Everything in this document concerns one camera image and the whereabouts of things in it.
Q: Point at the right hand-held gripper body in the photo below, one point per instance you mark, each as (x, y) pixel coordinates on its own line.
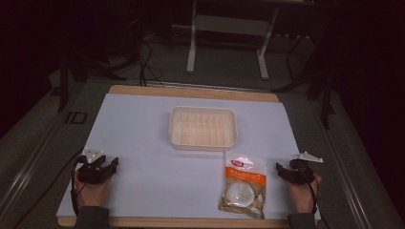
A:
(302, 174)

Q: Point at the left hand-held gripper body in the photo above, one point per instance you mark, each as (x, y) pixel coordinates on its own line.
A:
(90, 175)

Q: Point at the person's left hand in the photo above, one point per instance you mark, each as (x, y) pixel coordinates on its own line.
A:
(92, 192)

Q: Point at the person's right hand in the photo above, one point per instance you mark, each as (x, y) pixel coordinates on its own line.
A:
(302, 195)

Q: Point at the orange and clear snack packet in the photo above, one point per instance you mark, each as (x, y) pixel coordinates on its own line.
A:
(243, 187)

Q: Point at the white table mat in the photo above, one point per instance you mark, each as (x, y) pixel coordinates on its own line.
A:
(153, 178)

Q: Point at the cream plastic tray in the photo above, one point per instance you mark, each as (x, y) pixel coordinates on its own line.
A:
(203, 129)

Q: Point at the black metal stand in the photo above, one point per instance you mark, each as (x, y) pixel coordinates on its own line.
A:
(318, 76)
(79, 70)

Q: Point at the white metal desk frame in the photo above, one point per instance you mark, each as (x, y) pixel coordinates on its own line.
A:
(229, 25)

